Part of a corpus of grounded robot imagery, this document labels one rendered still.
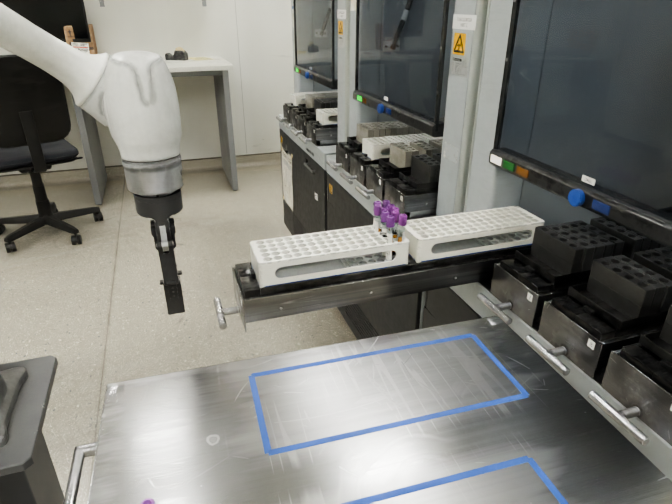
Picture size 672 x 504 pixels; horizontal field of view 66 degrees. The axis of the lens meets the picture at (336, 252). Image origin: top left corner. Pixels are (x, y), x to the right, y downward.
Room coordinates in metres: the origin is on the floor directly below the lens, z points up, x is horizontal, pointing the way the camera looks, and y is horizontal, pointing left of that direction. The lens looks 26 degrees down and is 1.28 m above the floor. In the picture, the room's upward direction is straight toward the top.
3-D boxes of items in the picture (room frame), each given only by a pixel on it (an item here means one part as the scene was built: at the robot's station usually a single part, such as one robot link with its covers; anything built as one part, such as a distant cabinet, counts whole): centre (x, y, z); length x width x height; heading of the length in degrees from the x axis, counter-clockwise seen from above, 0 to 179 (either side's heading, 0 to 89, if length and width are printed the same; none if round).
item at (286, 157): (2.66, 0.27, 0.43); 0.27 x 0.02 x 0.36; 18
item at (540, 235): (0.89, -0.42, 0.85); 0.12 x 0.02 x 0.06; 19
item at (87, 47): (3.85, 1.77, 1.02); 0.22 x 0.17 x 0.24; 18
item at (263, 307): (0.94, -0.12, 0.78); 0.73 x 0.14 x 0.09; 108
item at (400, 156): (1.56, -0.20, 0.85); 0.12 x 0.02 x 0.06; 19
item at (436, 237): (1.00, -0.29, 0.83); 0.30 x 0.10 x 0.06; 108
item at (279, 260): (0.90, 0.01, 0.83); 0.30 x 0.10 x 0.06; 108
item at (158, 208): (0.81, 0.30, 0.96); 0.08 x 0.07 x 0.09; 19
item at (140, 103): (0.82, 0.30, 1.14); 0.13 x 0.11 x 0.16; 29
